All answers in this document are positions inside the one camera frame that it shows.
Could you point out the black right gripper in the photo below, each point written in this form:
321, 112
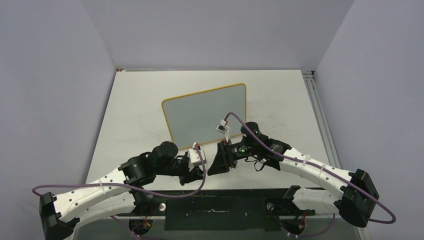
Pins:
224, 159

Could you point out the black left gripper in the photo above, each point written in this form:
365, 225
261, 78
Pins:
195, 173

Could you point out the yellow-framed whiteboard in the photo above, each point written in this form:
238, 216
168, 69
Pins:
193, 117

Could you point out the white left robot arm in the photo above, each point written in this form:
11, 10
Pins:
119, 192

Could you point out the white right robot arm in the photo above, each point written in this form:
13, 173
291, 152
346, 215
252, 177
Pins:
352, 195

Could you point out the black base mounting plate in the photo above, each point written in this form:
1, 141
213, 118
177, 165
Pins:
224, 210

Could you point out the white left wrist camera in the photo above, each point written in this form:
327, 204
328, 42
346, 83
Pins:
195, 153

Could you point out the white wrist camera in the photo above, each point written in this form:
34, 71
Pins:
195, 153
224, 129

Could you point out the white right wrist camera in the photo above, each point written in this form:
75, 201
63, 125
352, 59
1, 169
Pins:
224, 129

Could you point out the aluminium rail frame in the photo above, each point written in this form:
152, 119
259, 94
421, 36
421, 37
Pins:
328, 142

